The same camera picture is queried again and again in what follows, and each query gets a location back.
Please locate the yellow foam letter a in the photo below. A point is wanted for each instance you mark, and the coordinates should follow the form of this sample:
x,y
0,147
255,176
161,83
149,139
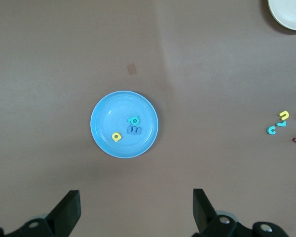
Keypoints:
x,y
114,138

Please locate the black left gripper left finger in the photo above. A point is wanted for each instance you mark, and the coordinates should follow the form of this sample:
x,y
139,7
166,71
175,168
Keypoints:
x,y
61,219

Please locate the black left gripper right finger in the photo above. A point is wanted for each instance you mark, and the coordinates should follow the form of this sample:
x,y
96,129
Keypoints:
x,y
207,222

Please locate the white plate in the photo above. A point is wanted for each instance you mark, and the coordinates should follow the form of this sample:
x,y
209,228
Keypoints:
x,y
291,12

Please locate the teal foam letter p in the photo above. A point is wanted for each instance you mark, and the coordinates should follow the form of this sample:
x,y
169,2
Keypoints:
x,y
136,117

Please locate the blue foam letter E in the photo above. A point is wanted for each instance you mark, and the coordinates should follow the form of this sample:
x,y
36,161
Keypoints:
x,y
134,130

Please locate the teal foam letter l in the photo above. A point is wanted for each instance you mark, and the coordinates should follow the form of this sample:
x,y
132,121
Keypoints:
x,y
282,124

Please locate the yellow foam letter u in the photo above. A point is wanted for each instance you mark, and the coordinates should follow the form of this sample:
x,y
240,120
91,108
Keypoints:
x,y
287,114

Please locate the teal foam letter c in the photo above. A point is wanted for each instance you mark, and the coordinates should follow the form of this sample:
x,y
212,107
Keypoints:
x,y
269,130

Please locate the blue plate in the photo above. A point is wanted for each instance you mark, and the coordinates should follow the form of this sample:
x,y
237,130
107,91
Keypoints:
x,y
108,116

